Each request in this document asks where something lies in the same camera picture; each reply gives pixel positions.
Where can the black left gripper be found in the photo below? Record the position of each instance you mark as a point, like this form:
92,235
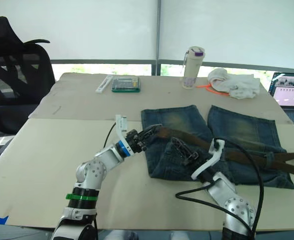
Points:
137,142

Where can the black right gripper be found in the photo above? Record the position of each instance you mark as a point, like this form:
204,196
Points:
199,158

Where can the blue denim shorts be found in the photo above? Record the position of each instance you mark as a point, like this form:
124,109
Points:
242,125

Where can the brown braided belt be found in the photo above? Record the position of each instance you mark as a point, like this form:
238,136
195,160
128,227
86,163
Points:
287,156

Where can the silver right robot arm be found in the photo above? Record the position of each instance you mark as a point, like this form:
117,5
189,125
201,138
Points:
234,205

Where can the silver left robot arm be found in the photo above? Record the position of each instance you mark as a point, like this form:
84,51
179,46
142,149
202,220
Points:
92,172

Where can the green screwdriver bit box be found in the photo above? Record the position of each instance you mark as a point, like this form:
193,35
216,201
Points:
125,85

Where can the flat white tool case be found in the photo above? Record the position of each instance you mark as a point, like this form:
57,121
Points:
104,84

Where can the white bottle with purple lid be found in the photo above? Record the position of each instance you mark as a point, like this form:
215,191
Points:
190,70

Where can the crumpled white cloth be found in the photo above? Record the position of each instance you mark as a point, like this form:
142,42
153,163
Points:
239,86

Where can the open laptop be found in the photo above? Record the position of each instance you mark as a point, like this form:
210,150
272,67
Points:
289,95

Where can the white roller blind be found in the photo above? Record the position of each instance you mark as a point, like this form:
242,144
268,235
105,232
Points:
237,27
87,27

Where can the black mesh office chair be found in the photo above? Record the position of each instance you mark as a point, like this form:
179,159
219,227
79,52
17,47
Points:
19,82

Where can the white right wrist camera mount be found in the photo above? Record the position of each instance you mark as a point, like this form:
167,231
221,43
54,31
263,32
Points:
213,157

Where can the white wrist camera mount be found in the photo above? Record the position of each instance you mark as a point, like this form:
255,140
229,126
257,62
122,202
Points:
121,123
213,157

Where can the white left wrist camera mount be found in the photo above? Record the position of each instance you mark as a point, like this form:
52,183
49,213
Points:
121,123

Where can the grey window frame post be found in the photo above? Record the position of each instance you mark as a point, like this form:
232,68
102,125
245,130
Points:
158,37

